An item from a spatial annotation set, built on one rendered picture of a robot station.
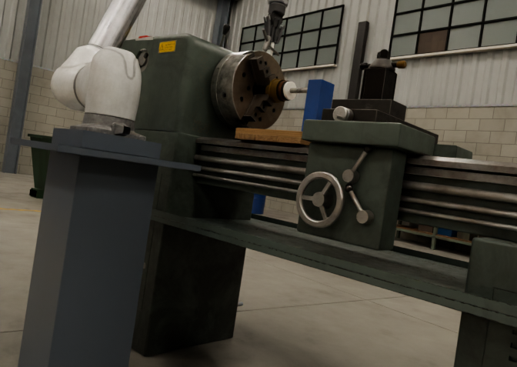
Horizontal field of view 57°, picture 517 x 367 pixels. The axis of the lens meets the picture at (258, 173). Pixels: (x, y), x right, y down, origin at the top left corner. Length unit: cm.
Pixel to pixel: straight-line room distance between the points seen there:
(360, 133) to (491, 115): 741
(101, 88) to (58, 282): 58
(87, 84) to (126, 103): 14
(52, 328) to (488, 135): 777
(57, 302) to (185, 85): 90
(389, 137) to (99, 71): 87
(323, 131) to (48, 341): 97
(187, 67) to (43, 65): 1031
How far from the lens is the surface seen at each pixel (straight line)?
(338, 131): 131
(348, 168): 132
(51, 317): 152
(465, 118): 882
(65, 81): 170
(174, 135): 187
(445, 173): 132
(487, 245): 119
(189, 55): 191
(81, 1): 1269
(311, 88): 173
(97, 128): 147
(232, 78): 183
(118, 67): 153
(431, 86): 933
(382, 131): 124
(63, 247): 147
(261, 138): 164
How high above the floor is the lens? 75
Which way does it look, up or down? level
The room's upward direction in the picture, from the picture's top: 8 degrees clockwise
